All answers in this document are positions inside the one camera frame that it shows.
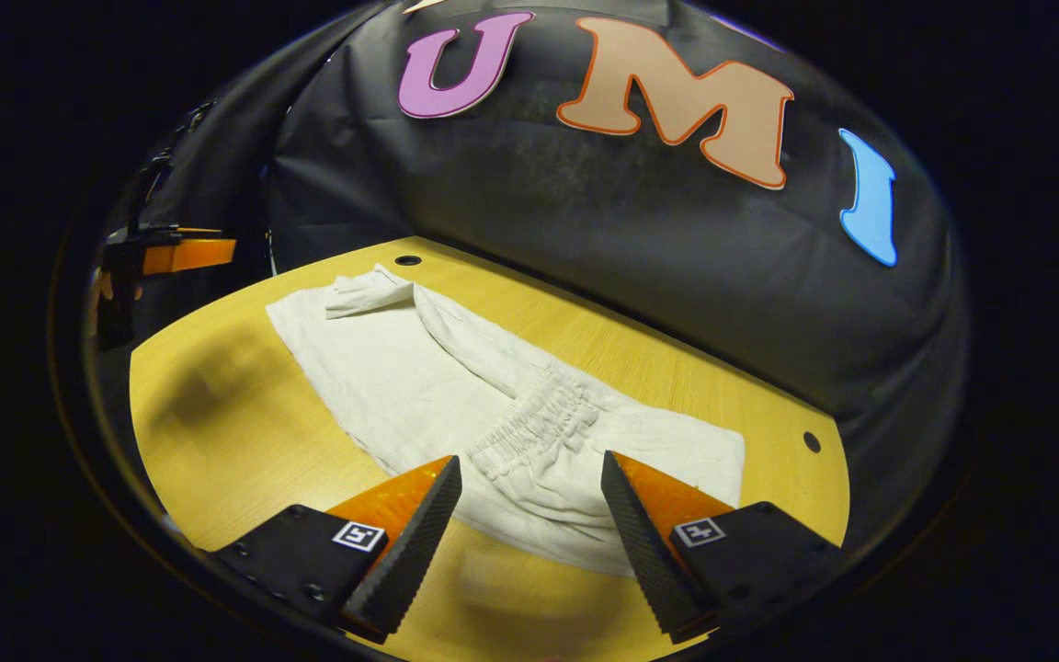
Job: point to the black backdrop cloth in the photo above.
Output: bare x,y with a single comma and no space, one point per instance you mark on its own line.
585,230

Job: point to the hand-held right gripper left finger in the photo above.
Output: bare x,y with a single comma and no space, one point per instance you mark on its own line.
415,552

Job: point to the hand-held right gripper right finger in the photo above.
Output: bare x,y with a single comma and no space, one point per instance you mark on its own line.
640,552

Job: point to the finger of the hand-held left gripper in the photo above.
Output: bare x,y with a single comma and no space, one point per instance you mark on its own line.
194,256

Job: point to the cream white jeans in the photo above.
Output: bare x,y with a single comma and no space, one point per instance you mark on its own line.
419,377

